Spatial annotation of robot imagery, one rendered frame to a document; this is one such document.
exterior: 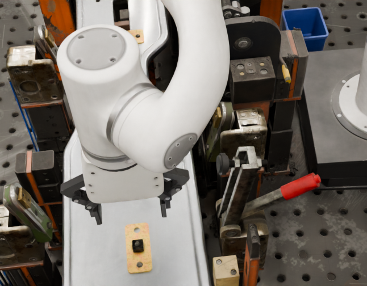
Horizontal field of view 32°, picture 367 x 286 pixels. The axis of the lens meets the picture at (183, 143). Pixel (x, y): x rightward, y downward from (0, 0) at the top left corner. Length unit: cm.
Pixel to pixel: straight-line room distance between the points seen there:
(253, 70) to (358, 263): 50
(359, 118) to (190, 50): 83
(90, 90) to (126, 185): 20
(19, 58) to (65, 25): 45
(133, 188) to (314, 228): 64
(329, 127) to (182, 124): 80
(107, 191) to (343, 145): 68
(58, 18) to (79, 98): 100
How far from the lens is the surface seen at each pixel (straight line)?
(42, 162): 112
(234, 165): 82
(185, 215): 102
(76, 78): 63
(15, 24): 182
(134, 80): 64
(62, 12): 163
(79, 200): 85
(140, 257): 99
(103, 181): 79
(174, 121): 61
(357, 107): 142
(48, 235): 103
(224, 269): 90
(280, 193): 91
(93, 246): 101
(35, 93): 127
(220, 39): 64
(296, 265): 132
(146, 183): 80
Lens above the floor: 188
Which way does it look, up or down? 54 degrees down
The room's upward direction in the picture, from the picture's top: 4 degrees counter-clockwise
